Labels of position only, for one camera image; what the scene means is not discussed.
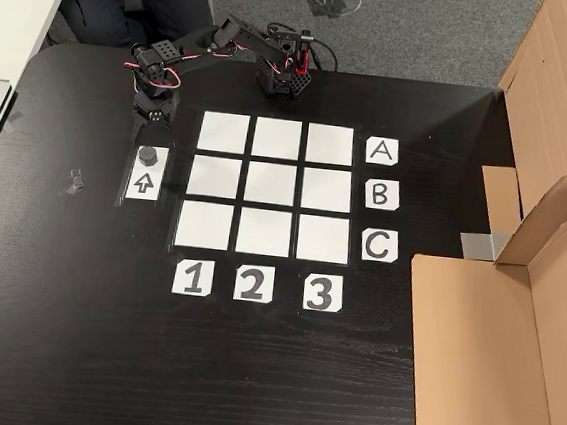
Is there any black octagonal token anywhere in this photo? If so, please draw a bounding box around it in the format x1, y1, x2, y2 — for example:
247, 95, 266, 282
136, 144, 160, 167

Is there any white square paper sheet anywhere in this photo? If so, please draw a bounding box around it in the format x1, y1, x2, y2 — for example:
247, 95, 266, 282
196, 110, 252, 155
185, 154, 243, 201
173, 199, 236, 253
251, 116, 304, 162
295, 214, 354, 266
242, 160, 299, 208
304, 123, 357, 168
234, 206, 296, 259
299, 166, 355, 213

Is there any paper sheet with arrow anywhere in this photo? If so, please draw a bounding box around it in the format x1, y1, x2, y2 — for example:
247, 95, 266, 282
124, 145, 170, 204

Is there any crumpled clear tape piece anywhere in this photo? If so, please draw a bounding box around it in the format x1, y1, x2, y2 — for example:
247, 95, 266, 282
58, 167, 88, 199

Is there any flat grey tape piece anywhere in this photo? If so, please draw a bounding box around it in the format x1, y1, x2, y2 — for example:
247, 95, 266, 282
4, 109, 25, 134

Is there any white desk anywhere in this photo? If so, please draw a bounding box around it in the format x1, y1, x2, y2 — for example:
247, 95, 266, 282
0, 0, 79, 212

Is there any paper label number 1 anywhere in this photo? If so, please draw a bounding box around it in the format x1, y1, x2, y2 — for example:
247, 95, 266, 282
171, 256, 217, 298

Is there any black floor tape patch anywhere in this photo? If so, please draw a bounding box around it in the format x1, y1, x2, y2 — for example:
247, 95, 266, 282
298, 0, 363, 24

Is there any paper label number 2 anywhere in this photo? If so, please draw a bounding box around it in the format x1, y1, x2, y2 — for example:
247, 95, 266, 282
232, 263, 276, 304

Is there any paper label letter A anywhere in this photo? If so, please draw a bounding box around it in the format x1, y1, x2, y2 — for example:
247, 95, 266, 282
365, 136, 401, 167

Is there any paper label letter B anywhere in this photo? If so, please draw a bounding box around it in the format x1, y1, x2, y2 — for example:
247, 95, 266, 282
362, 178, 402, 213

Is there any paper label number 3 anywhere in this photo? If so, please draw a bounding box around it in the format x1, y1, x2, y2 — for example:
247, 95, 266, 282
301, 272, 346, 315

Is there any paper label letter C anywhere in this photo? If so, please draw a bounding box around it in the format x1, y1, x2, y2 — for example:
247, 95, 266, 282
359, 228, 402, 265

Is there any brown cardboard screen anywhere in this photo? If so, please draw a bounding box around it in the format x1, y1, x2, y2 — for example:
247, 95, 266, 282
475, 0, 567, 246
396, 160, 567, 425

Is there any thin servo wire loop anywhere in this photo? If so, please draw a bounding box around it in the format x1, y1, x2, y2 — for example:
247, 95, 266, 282
120, 44, 234, 102

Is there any black power cable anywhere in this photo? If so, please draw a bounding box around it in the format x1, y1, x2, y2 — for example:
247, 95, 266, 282
304, 36, 342, 73

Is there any grey metal bracket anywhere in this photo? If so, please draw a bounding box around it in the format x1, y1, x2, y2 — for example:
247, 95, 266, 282
458, 228, 514, 265

